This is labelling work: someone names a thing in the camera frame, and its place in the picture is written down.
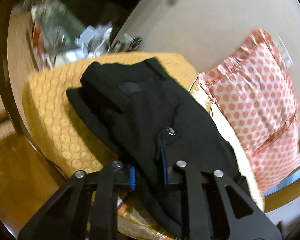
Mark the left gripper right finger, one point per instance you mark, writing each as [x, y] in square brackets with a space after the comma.
[207, 195]

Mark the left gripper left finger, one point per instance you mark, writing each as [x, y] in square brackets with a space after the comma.
[84, 207]

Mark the black pants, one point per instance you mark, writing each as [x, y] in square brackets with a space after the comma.
[149, 120]

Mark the yellow patterned bedsheet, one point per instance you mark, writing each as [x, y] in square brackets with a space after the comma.
[65, 141]

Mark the wooden framed window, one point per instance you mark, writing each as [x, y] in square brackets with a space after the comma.
[283, 193]

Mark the left pink polka-dot pillow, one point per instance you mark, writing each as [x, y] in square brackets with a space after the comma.
[253, 90]

